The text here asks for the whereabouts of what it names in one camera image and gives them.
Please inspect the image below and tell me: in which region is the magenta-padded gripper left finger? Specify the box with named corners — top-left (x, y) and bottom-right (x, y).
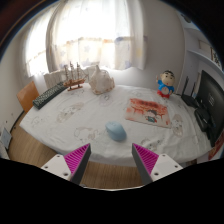
top-left (40, 143), bottom-right (92, 185)

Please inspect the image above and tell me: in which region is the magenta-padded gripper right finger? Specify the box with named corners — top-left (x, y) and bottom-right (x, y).
top-left (131, 143), bottom-right (184, 185)

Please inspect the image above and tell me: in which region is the light blue computer mouse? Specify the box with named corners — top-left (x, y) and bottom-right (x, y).
top-left (105, 120), bottom-right (128, 142)

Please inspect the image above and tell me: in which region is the red cartoon print mouse pad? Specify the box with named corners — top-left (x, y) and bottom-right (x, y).
top-left (124, 97), bottom-right (172, 129)

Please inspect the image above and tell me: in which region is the white printed tablecloth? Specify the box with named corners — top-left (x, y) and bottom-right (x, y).
top-left (19, 83), bottom-right (214, 168)

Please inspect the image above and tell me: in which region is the black box device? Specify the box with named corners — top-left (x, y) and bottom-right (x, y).
top-left (194, 106), bottom-right (213, 133)

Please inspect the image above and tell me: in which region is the dark green keyboard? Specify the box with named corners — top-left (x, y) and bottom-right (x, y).
top-left (32, 81), bottom-right (69, 110)

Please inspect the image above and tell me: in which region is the red paper packet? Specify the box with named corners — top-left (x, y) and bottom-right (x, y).
top-left (208, 131), bottom-right (224, 161)

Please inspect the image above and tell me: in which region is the black router with antennas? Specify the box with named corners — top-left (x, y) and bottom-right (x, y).
top-left (180, 75), bottom-right (203, 108)

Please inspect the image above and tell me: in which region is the cartoon boy figurine clock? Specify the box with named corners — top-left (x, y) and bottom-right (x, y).
top-left (155, 69), bottom-right (177, 99)

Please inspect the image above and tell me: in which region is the wooden model sailing ship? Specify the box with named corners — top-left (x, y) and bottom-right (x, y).
top-left (62, 61), bottom-right (88, 92)

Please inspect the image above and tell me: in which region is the white shell-shaped ceramic jug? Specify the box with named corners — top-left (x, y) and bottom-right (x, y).
top-left (88, 64), bottom-right (116, 96)

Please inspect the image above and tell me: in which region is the orange wooden chair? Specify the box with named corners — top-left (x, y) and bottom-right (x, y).
top-left (16, 80), bottom-right (40, 114)

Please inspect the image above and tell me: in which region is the black computer monitor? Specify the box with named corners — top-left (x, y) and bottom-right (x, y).
top-left (196, 69), bottom-right (224, 148)

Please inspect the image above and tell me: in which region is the white star print curtain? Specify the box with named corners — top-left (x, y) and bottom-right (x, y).
top-left (24, 0), bottom-right (149, 78)

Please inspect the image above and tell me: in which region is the white wall shelf unit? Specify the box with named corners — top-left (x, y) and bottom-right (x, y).
top-left (181, 9), bottom-right (224, 98)

